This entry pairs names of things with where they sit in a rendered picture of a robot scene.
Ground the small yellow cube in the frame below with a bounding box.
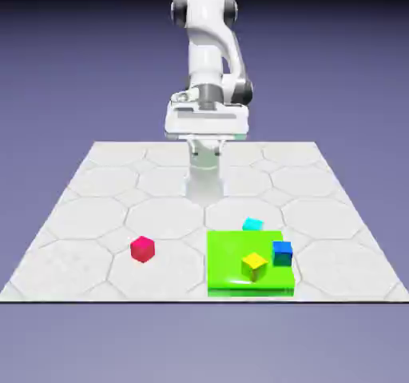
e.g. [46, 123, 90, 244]
[240, 252, 269, 284]

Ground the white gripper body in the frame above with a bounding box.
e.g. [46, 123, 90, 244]
[164, 100, 251, 142]

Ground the small cyan cube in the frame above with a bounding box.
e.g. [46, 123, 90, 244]
[241, 217, 265, 232]

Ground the small red cube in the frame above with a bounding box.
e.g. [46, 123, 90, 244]
[129, 235, 156, 264]

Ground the small blue cube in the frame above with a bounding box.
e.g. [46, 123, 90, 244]
[272, 241, 294, 267]

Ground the large green box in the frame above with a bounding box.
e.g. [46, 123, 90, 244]
[206, 229, 296, 297]

